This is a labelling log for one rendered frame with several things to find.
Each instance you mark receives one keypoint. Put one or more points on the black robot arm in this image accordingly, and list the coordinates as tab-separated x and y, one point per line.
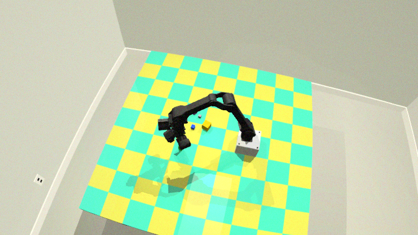
179	114

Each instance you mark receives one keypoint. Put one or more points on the yellow block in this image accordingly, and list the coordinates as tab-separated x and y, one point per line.
206	125

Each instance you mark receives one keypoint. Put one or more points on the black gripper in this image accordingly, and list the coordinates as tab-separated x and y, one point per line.
182	140

